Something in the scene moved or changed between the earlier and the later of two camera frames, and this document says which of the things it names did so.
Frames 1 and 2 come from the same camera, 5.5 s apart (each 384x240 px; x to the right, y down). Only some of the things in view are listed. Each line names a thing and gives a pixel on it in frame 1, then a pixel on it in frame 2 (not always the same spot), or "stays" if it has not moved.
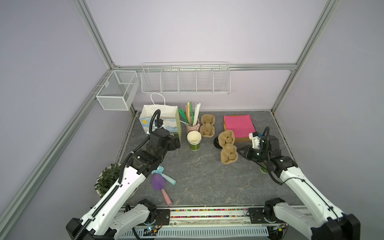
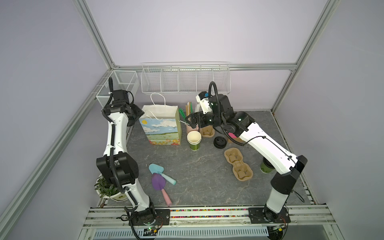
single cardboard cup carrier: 229,152 → 242,171
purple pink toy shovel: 158,182 stays
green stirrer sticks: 183,115 stays
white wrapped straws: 197,108 stays
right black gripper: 248,152 → 201,116
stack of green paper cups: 194,138 stays
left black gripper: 173,145 → 140,113
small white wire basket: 118,90 stays
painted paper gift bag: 170,114 stays
